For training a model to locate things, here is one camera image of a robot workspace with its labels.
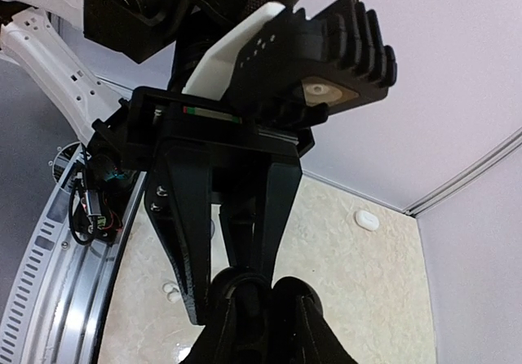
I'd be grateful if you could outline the aluminium left corner post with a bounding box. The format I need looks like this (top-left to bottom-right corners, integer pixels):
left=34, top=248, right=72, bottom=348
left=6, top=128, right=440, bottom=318
left=403, top=128, right=521, bottom=218

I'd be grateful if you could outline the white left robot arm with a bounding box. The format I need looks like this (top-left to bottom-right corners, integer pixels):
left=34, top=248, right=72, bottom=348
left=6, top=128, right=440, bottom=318
left=1, top=0, right=312, bottom=327

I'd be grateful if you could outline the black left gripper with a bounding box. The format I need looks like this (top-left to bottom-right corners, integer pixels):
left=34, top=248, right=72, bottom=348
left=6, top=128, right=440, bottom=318
left=93, top=87, right=313, bottom=326

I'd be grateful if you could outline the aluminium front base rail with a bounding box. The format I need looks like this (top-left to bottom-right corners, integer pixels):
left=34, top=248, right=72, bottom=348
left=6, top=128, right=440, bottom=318
left=1, top=143, right=144, bottom=363

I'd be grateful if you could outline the white oval charging case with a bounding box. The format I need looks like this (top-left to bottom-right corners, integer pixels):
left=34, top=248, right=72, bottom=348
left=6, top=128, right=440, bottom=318
left=354, top=210, right=380, bottom=232

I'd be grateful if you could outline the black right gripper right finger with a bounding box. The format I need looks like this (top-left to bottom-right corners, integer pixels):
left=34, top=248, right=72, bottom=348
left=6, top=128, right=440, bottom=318
left=294, top=296, right=356, bottom=364

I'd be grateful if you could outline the white earbud lower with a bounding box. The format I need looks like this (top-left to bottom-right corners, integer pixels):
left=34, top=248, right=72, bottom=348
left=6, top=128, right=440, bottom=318
left=161, top=282, right=181, bottom=303

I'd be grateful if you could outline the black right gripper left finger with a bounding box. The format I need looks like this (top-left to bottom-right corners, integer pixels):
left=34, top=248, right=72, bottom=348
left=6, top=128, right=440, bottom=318
left=189, top=299, right=239, bottom=363

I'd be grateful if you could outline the small black case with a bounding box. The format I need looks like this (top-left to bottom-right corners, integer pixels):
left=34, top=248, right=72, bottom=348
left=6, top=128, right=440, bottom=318
left=210, top=268, right=325, bottom=364

